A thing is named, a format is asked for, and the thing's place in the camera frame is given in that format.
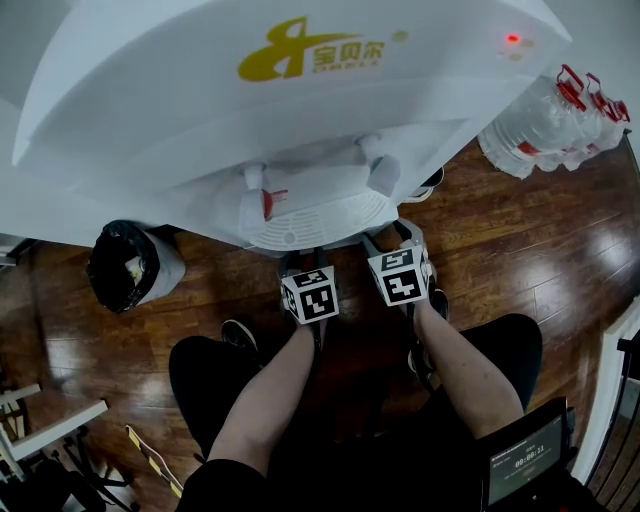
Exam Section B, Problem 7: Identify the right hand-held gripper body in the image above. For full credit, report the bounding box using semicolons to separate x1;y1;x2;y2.
359;219;439;308

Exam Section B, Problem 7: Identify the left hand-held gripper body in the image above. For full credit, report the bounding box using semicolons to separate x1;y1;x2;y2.
276;247;341;329

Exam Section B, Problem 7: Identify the person's left forearm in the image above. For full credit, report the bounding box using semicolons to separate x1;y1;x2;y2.
206;318;329;477

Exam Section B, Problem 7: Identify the person's right forearm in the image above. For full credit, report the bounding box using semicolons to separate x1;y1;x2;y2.
411;298;526;441

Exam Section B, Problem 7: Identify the white water dispenser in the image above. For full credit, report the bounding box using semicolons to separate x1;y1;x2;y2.
12;0;574;259

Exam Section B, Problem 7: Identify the person's right black shoe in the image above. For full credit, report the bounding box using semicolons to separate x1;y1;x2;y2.
428;287;451;322

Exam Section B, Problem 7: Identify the person's black shoe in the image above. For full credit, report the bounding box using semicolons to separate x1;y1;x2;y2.
220;318;260;357
428;287;451;322

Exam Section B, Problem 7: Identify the white slotted drip tray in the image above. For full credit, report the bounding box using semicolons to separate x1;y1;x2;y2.
239;192;397;252

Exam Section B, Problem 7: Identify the person's left black shoe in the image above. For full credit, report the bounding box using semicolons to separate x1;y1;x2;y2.
220;318;260;357

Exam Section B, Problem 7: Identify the black and white shoe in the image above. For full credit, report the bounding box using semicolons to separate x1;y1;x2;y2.
402;166;446;205

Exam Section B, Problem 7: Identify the white tap with grey lever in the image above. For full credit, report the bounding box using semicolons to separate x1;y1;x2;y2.
355;133;402;197

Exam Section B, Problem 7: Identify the white tap with red lever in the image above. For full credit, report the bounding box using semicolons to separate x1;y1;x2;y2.
242;164;290;222

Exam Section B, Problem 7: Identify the person's left leg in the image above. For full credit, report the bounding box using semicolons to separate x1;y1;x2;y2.
168;334;281;464

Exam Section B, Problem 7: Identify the person's leg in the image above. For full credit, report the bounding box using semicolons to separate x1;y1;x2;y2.
168;334;281;464
449;313;544;416

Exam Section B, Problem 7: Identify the person's right leg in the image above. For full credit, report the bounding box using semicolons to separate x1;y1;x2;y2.
449;313;544;416

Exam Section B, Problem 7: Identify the white trash bin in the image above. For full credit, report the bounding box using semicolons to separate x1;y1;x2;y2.
85;219;188;315

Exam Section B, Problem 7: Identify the person's black shirt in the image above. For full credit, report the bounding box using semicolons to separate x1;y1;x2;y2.
175;384;609;512

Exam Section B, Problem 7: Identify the black bin liner bag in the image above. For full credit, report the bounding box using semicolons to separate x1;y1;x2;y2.
85;219;162;315

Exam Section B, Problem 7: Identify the black screen device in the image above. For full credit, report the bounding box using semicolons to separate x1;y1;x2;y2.
480;397;577;509

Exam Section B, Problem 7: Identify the clear water bottle red handle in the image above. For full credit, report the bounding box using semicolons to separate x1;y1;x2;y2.
559;72;614;169
477;63;596;180
584;98;632;159

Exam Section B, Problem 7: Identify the yellow black striped strap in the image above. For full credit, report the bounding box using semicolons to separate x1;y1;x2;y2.
124;424;184;500

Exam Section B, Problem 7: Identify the white door frame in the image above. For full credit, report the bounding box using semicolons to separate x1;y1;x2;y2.
569;309;640;486

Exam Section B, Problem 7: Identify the white metal frame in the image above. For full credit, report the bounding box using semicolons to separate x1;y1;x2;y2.
0;382;110;484

